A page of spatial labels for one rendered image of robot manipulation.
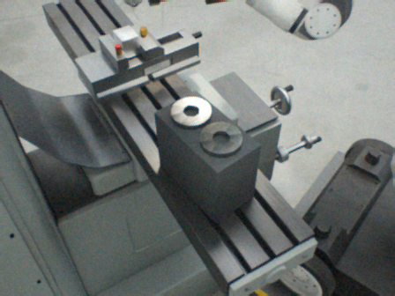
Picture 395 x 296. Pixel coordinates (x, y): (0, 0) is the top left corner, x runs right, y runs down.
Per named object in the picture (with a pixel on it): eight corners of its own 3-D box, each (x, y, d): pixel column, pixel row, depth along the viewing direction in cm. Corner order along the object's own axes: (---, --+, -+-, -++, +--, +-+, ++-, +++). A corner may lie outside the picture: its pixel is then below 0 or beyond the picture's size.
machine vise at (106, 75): (177, 38, 150) (176, 7, 142) (202, 62, 142) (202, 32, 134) (77, 75, 139) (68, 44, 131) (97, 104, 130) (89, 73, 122)
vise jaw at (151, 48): (145, 33, 141) (144, 21, 138) (165, 55, 133) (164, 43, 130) (127, 39, 139) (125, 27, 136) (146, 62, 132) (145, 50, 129)
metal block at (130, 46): (131, 42, 136) (129, 25, 132) (141, 53, 133) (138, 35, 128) (115, 48, 134) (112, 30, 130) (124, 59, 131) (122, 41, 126)
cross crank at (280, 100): (279, 99, 183) (282, 76, 174) (297, 116, 176) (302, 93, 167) (245, 114, 178) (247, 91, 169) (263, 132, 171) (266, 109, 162)
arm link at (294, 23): (254, 9, 119) (316, 50, 119) (249, 11, 109) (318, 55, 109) (279, -31, 115) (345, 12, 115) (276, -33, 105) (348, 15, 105)
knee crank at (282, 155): (314, 135, 182) (317, 124, 178) (324, 145, 179) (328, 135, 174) (268, 157, 175) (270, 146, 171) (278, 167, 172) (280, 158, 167)
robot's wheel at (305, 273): (329, 300, 145) (343, 270, 130) (321, 313, 143) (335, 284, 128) (272, 262, 154) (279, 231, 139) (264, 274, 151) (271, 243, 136)
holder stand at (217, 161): (197, 143, 120) (196, 85, 105) (254, 196, 109) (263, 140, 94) (159, 165, 116) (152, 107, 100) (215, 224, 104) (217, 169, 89)
